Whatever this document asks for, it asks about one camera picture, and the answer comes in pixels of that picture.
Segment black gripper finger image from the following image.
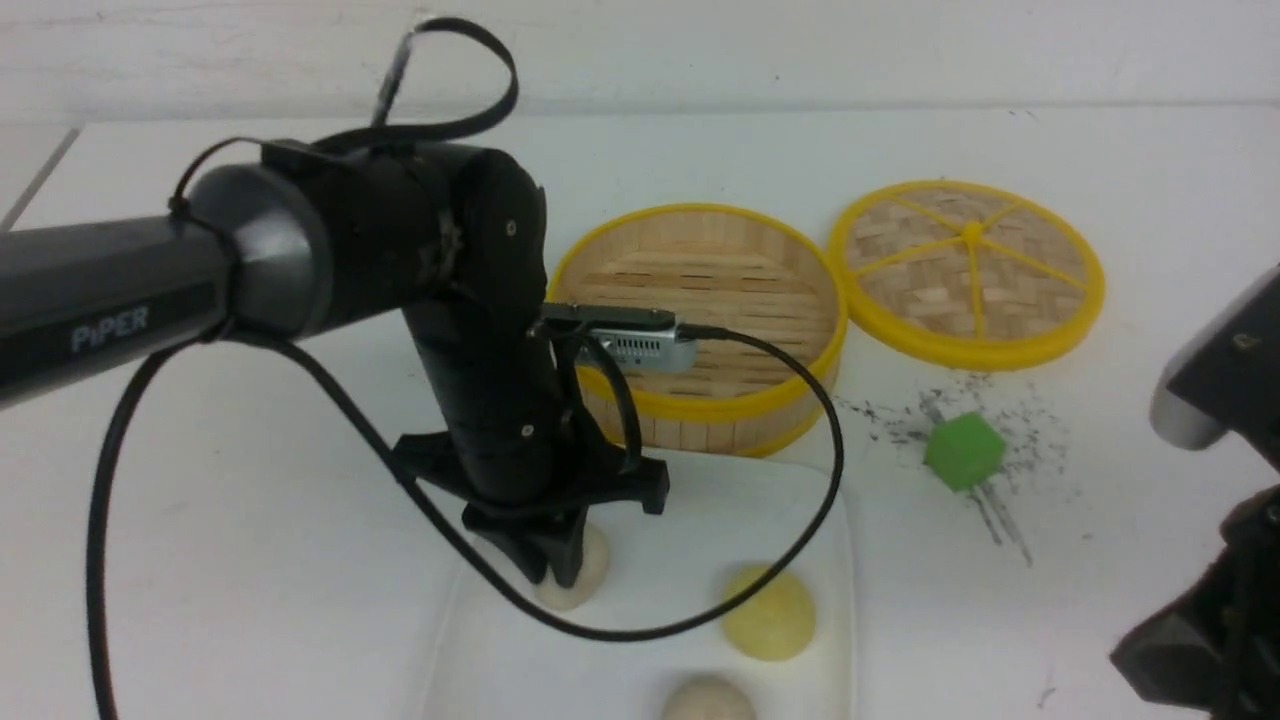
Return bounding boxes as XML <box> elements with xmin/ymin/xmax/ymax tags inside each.
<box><xmin>485</xmin><ymin>509</ymin><xmax>588</xmax><ymax>588</ymax></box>

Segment yellow rimmed bamboo steamer basket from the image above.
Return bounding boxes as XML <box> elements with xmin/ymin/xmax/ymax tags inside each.
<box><xmin>548</xmin><ymin>204</ymin><xmax>849</xmax><ymax>457</ymax></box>

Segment yellow steamed bun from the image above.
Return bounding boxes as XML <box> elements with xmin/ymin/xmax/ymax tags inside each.
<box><xmin>719</xmin><ymin>571</ymin><xmax>817</xmax><ymax>662</ymax></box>

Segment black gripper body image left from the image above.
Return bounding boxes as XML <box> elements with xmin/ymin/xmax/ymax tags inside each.
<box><xmin>394</xmin><ymin>297</ymin><xmax>669</xmax><ymax>530</ymax></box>

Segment grey wrist camera image left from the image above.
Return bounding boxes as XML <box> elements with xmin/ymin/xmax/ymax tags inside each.
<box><xmin>532</xmin><ymin>304</ymin><xmax>698</xmax><ymax>374</ymax></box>

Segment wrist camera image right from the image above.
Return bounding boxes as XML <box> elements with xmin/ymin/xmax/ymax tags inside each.
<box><xmin>1149</xmin><ymin>266</ymin><xmax>1279</xmax><ymax>469</ymax></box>

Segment green cube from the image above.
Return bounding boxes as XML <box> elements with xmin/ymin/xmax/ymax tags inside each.
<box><xmin>924</xmin><ymin>413</ymin><xmax>1007</xmax><ymax>493</ymax></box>

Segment white square plate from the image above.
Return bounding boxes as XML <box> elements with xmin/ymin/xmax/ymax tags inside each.
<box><xmin>419</xmin><ymin>445</ymin><xmax>856</xmax><ymax>720</ymax></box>

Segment yellow rimmed bamboo steamer lid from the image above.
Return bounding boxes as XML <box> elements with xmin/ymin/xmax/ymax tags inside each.
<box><xmin>827</xmin><ymin>179</ymin><xmax>1106</xmax><ymax>372</ymax></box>

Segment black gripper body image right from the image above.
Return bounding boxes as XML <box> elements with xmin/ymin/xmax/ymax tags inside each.
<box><xmin>1110</xmin><ymin>488</ymin><xmax>1279</xmax><ymax>719</ymax></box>

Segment beige steamed bun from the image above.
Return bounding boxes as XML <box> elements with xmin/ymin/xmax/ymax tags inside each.
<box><xmin>660</xmin><ymin>675</ymin><xmax>758</xmax><ymax>720</ymax></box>
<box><xmin>534</xmin><ymin>521</ymin><xmax>612</xmax><ymax>612</ymax></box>

